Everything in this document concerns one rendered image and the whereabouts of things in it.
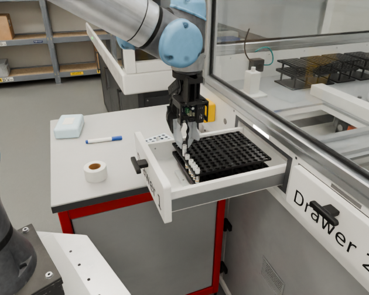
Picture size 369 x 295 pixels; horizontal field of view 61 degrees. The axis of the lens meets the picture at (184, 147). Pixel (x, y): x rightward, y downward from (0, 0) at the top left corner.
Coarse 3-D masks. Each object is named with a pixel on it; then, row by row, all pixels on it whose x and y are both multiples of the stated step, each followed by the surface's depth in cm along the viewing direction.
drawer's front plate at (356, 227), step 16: (304, 176) 73; (288, 192) 80; (304, 192) 74; (320, 192) 68; (304, 208) 75; (336, 208) 65; (352, 208) 62; (320, 224) 70; (352, 224) 62; (368, 224) 58; (352, 240) 62; (368, 240) 58; (352, 256) 63; (368, 256) 59; (368, 272) 60
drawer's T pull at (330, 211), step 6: (312, 204) 66; (318, 204) 66; (330, 204) 66; (318, 210) 65; (324, 210) 64; (330, 210) 64; (336, 210) 64; (324, 216) 63; (330, 216) 62; (330, 222) 62; (336, 222) 61
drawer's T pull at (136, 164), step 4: (132, 156) 83; (132, 160) 81; (140, 160) 81; (144, 160) 81; (136, 164) 79; (140, 164) 79; (144, 164) 79; (136, 168) 78; (140, 168) 79; (136, 172) 77; (140, 172) 77
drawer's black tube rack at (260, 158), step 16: (192, 144) 91; (208, 144) 91; (224, 144) 91; (240, 144) 91; (208, 160) 84; (224, 160) 84; (240, 160) 84; (256, 160) 84; (208, 176) 82; (224, 176) 82
